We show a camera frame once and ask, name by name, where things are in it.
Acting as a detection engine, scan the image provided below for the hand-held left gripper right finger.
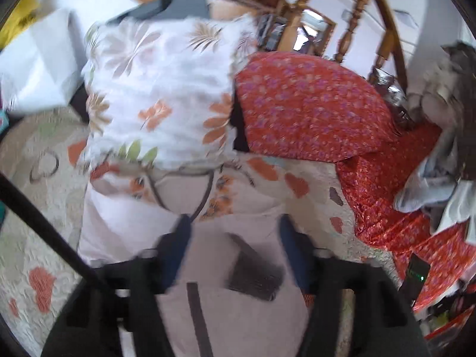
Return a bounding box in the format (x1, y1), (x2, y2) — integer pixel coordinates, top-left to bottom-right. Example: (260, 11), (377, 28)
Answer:
(279, 214), (432, 357)

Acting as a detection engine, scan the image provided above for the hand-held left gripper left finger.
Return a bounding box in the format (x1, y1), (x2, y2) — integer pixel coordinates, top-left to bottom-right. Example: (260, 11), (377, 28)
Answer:
(41, 214), (194, 357)

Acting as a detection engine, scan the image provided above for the pale pink garment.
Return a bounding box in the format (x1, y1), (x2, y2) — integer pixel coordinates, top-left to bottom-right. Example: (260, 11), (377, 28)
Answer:
(77, 162), (318, 357)

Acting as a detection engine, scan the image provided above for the light blue cloth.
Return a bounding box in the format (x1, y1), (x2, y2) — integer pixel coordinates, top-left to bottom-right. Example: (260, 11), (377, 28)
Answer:
(394, 141), (476, 231)

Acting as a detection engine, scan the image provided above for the red floral cloth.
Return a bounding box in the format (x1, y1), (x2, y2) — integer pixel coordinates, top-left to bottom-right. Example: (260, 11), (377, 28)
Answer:
(234, 51), (476, 315)

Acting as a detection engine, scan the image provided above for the heart print quilt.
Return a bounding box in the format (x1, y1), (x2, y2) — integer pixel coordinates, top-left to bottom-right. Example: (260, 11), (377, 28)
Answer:
(0, 106), (406, 357)

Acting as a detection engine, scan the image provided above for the white floral pillow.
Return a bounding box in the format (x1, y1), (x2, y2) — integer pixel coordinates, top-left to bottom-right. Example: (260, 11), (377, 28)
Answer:
(76, 13), (257, 170)

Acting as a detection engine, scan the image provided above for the grey beige cloth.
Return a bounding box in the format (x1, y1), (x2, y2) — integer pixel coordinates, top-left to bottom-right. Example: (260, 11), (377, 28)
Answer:
(405, 41), (476, 127)

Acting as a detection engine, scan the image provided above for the white paper bag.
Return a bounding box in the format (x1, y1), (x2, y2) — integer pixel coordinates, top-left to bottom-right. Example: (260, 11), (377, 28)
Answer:
(0, 7), (88, 114)

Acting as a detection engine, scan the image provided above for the wooden headboard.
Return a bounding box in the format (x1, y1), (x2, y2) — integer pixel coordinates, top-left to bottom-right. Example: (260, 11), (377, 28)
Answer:
(197, 0), (410, 93)

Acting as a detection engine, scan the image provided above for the dark grey cushion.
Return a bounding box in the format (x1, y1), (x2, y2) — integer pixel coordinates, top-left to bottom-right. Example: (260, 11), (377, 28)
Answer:
(112, 0), (209, 23)

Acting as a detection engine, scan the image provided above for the yellow bag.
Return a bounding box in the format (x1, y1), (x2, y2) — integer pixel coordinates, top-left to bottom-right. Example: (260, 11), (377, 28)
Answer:
(0, 0), (41, 49)

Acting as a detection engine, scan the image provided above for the black strap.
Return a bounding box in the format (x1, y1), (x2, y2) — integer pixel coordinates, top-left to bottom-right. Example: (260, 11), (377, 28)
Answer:
(0, 174), (110, 292)

